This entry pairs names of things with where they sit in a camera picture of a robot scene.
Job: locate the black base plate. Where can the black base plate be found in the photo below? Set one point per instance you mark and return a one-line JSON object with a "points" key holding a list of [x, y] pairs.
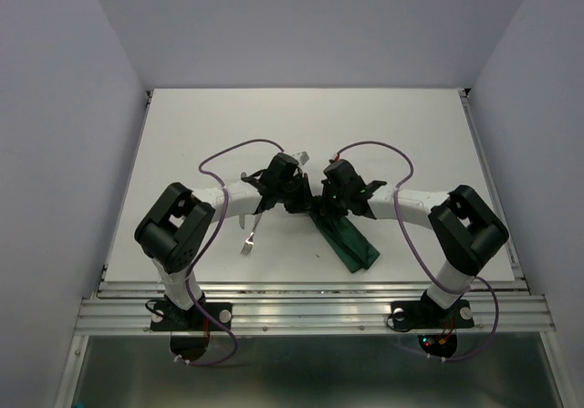
{"points": [[165, 316], [425, 315]]}

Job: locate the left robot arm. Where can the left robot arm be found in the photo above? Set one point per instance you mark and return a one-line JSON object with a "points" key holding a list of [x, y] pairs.
{"points": [[173, 230]]}

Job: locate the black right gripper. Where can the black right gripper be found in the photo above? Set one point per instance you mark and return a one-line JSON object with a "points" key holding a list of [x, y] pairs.
{"points": [[324, 209]]}

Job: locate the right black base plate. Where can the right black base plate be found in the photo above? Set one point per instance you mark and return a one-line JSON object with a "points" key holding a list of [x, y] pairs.
{"points": [[425, 315]]}

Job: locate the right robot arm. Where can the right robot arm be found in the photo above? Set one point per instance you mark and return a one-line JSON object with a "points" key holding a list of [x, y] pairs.
{"points": [[468, 231]]}

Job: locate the dark green cloth napkin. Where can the dark green cloth napkin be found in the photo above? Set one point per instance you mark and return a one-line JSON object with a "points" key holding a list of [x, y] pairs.
{"points": [[352, 247]]}

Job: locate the aluminium frame rail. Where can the aluminium frame rail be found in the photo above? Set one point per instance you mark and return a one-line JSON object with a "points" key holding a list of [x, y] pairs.
{"points": [[310, 344]]}

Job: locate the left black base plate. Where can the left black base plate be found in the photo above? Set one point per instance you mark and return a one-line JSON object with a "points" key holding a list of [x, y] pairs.
{"points": [[165, 316]]}

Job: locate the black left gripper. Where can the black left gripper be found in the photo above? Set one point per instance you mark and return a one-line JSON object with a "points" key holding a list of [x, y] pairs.
{"points": [[304, 204]]}

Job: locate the silver fork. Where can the silver fork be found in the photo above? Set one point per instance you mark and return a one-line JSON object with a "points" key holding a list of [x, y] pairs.
{"points": [[250, 241]]}

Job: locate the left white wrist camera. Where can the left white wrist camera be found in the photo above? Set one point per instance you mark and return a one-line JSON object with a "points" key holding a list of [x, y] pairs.
{"points": [[301, 157]]}

